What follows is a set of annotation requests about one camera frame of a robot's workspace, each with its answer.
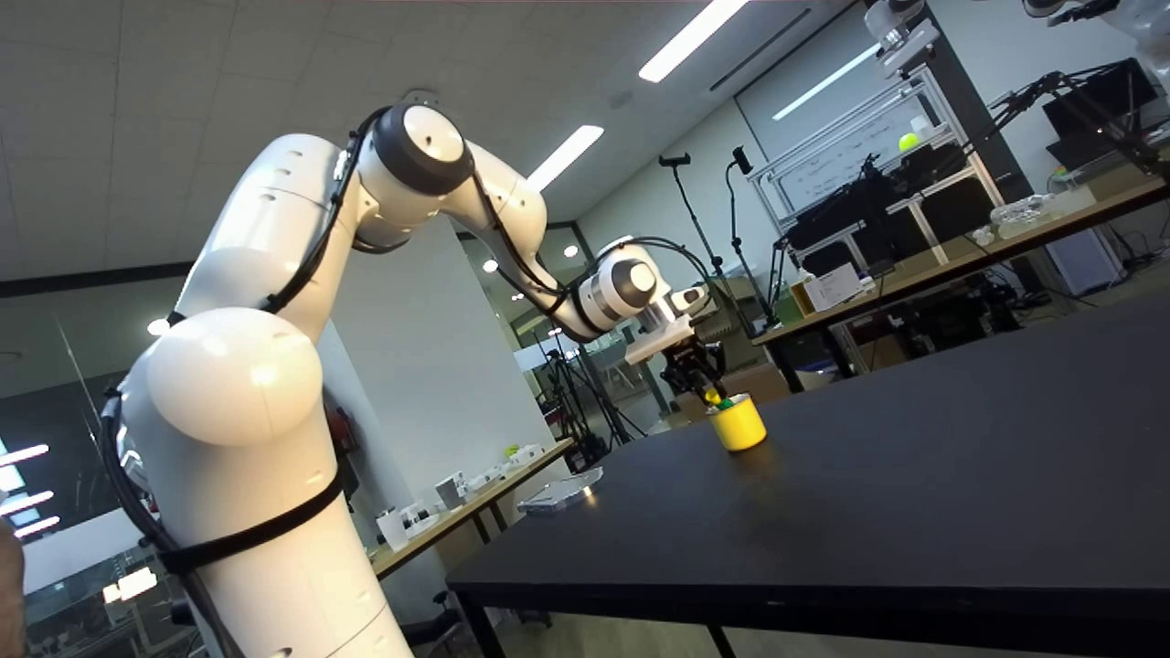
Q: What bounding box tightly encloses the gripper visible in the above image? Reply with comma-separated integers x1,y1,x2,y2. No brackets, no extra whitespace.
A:
660,336,730,403

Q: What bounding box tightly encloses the yellow cup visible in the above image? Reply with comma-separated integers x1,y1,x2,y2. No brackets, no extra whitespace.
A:
707,393,768,453

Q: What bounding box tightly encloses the group of black tripods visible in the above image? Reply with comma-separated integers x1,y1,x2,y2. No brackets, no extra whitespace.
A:
533,326,646,469

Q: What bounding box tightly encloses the white paper box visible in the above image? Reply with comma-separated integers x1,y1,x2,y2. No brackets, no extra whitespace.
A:
803,262,863,313

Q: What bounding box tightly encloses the clear plastic tray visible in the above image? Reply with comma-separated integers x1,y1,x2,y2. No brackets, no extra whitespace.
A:
516,466,605,515

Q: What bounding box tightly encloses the whiteboard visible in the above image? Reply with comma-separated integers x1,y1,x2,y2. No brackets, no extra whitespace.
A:
773,90,935,217

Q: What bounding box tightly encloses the long wooden table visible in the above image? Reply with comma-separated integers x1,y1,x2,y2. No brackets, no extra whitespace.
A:
366,437,578,582

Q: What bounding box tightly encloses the ceiling light strip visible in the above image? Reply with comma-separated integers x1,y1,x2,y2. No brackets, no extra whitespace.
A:
525,124,606,194
771,43,884,122
637,0,752,85

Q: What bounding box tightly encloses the row of small white boxes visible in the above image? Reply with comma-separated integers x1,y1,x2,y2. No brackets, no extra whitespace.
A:
376,442,549,551

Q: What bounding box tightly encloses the wooden workbench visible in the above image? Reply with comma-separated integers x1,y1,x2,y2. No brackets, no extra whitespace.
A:
751,174,1170,396

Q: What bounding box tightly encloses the clear plastic container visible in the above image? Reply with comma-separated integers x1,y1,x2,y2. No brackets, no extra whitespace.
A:
990,193,1054,241

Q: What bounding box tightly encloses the black monitor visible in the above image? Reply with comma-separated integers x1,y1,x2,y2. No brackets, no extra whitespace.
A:
1041,58,1164,140

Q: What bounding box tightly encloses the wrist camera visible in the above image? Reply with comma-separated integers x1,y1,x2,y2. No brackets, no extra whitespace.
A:
624,314,696,366

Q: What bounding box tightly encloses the camera on tripod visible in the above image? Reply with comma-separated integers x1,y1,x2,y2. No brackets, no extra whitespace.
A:
658,153,761,341
726,146,783,330

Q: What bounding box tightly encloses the aluminium frame rack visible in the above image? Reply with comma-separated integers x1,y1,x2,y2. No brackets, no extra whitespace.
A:
748,62,1009,281

